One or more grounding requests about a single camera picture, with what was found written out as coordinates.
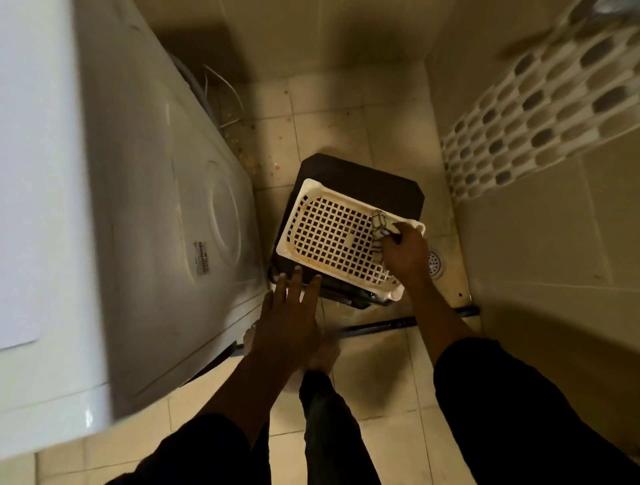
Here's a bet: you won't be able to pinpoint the person's right forearm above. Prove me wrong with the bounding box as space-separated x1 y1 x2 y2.
402 277 640 485

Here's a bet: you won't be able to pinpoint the white washing machine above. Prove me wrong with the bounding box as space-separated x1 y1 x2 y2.
0 0 269 460

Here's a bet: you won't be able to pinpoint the dark floor threshold strip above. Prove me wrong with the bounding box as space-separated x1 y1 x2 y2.
182 305 481 386

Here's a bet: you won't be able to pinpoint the dark plastic stool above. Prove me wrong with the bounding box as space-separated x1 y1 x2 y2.
269 153 426 310

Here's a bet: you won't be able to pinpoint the person's left hand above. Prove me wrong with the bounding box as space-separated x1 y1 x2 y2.
249 265 323 374

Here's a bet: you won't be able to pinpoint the person's right hand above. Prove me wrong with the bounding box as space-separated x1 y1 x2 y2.
377 222 432 292

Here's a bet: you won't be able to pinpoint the person's left forearm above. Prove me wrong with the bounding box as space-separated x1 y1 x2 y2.
107 349 301 485

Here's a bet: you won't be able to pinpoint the person's dark trousers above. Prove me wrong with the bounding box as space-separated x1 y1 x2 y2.
249 369 382 485

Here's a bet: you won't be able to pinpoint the black-lined patterned cloth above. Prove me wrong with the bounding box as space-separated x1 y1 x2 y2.
371 211 402 242

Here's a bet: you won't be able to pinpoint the white perforated plastic basket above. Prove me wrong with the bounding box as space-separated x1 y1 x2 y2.
275 178 427 303

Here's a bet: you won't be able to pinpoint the thin white cable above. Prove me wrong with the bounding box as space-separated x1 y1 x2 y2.
202 63 246 131

